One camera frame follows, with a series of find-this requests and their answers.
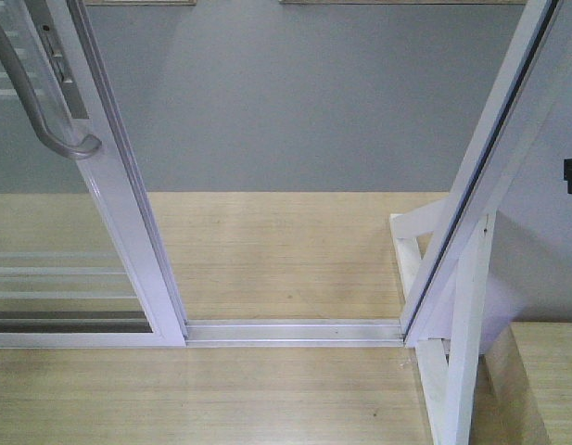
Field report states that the white bottom door track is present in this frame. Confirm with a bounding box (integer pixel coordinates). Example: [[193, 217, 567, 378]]
[[186, 319, 403, 348]]

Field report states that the grey door lock plate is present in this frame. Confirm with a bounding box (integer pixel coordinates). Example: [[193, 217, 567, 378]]
[[24, 0, 89, 120]]

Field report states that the grey door handle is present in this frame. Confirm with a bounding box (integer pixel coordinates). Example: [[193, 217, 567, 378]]
[[0, 24, 101, 160]]

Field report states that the beige wooden platform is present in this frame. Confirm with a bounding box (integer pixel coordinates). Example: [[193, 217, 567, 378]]
[[0, 192, 439, 444]]

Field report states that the white wooden support brace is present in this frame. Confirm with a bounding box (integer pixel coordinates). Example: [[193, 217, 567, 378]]
[[389, 202, 495, 444]]

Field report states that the white sliding glass door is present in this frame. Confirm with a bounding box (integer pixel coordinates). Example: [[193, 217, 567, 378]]
[[0, 1, 186, 349]]

